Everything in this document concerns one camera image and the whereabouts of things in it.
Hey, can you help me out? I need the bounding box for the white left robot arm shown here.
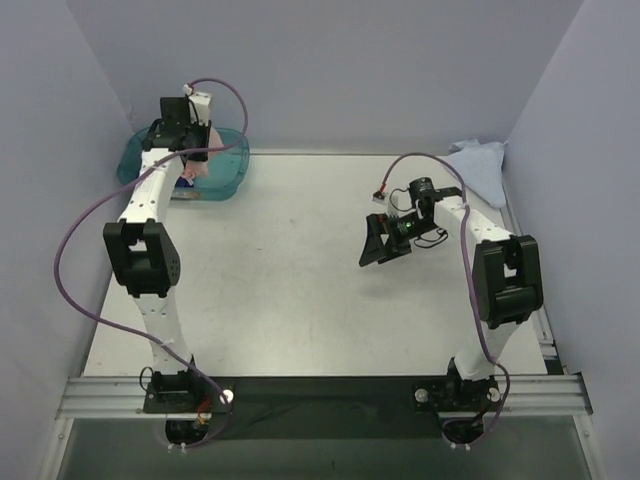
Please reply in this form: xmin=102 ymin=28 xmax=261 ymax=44
xmin=103 ymin=97 xmax=209 ymax=412

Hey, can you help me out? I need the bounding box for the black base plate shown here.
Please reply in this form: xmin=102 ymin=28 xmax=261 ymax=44
xmin=142 ymin=373 xmax=502 ymax=446

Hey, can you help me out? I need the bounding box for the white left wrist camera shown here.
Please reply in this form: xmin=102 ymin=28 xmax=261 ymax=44
xmin=187 ymin=90 xmax=213 ymax=125

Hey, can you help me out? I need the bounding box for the light blue towel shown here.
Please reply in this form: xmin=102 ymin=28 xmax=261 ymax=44
xmin=444 ymin=139 xmax=506 ymax=209

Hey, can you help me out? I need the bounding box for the pink striped towel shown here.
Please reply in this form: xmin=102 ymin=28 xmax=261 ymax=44
xmin=179 ymin=127 xmax=226 ymax=184

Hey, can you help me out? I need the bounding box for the teal plastic bin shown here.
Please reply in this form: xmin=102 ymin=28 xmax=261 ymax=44
xmin=116 ymin=128 xmax=250 ymax=201

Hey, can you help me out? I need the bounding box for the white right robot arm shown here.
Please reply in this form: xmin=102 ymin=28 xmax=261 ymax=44
xmin=359 ymin=177 xmax=543 ymax=410

